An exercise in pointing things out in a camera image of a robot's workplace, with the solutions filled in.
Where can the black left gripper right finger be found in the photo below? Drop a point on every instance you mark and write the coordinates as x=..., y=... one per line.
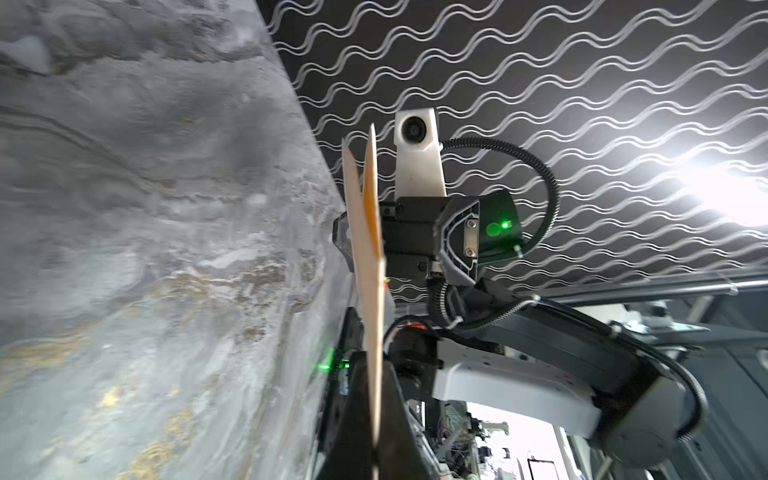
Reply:
x=402, y=451

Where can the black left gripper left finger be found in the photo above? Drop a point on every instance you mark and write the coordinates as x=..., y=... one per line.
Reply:
x=345, y=448

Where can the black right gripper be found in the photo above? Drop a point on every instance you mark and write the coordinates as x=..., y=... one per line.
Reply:
x=449, y=237

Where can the brown manila envelope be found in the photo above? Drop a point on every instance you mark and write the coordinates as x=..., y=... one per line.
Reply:
x=362, y=203

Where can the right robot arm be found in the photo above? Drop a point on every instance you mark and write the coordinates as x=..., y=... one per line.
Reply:
x=527, y=355

